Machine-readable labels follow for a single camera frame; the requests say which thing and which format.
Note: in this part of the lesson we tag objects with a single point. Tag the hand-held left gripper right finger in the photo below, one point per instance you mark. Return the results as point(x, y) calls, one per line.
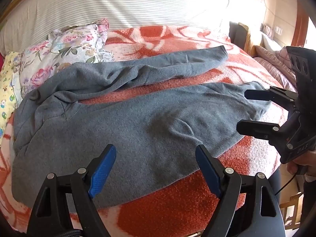
point(207, 170)

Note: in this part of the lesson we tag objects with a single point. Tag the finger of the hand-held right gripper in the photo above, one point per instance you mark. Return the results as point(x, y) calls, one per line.
point(259, 95)
point(256, 128)

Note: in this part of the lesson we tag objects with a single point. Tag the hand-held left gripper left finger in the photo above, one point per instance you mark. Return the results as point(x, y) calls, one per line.
point(103, 170)

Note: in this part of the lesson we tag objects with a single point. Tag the grey fleece pants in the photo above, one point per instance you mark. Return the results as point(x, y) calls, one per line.
point(128, 126)

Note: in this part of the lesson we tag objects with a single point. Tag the person's right hand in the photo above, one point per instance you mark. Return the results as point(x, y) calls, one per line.
point(297, 166)

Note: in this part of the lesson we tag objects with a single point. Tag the pink striped bed cover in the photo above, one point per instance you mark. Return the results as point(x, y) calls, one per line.
point(274, 64)

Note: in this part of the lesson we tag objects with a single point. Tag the orange and white blanket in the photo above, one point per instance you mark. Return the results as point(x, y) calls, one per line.
point(177, 209)

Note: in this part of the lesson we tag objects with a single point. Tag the white pillow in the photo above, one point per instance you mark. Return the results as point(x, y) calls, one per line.
point(270, 43)

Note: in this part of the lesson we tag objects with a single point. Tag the dark chair with yellow cloth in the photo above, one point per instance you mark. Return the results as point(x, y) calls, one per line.
point(237, 35)

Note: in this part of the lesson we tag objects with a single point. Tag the wooden stool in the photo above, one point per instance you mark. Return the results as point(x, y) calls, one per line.
point(292, 209)

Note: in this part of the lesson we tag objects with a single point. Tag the floral pillow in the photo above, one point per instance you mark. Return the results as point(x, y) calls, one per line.
point(64, 51)

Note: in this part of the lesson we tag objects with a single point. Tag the yellow cartoon print cloth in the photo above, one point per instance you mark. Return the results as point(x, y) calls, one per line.
point(6, 88)

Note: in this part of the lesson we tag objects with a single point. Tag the red cloth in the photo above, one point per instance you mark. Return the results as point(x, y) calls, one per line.
point(1, 60)

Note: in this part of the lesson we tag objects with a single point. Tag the white striped bedding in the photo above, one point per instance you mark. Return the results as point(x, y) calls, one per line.
point(103, 7)

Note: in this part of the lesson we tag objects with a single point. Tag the white wall switch panel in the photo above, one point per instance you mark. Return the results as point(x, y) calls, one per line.
point(279, 30)

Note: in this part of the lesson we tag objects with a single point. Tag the wooden door frame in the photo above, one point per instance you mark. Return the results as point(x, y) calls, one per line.
point(303, 19)

